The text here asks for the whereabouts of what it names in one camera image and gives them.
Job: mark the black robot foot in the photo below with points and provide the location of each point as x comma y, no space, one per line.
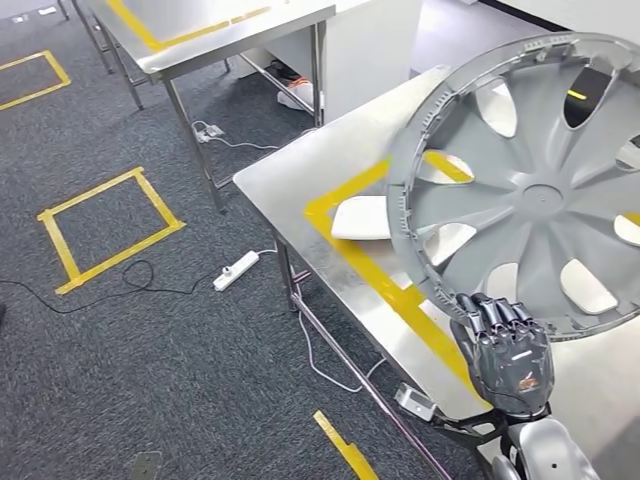
146,467

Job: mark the stainless steel table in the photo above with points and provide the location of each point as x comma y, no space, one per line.
225,40

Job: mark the white cabinet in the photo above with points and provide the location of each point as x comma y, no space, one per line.
370,60

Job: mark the silver plastic hubcap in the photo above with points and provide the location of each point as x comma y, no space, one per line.
540,199

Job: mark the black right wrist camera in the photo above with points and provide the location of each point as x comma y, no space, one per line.
415,401

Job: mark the yellow floor tape square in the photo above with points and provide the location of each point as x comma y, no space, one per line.
57,66
60,245

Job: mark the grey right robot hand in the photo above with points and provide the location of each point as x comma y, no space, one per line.
510,364

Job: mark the yellow floor tape strip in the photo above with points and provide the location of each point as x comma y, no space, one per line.
345,450

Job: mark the yellow table tape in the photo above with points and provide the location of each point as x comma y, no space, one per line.
145,36

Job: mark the stainless steel workbench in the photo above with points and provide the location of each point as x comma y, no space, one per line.
310,172

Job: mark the white power strip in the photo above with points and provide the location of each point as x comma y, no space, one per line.
212,130
235,272

